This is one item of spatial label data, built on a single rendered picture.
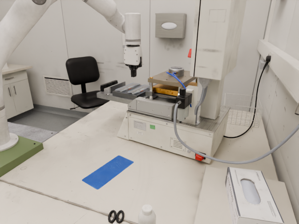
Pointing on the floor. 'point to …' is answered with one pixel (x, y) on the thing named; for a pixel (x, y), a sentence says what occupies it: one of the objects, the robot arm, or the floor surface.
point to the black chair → (83, 74)
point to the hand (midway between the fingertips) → (133, 73)
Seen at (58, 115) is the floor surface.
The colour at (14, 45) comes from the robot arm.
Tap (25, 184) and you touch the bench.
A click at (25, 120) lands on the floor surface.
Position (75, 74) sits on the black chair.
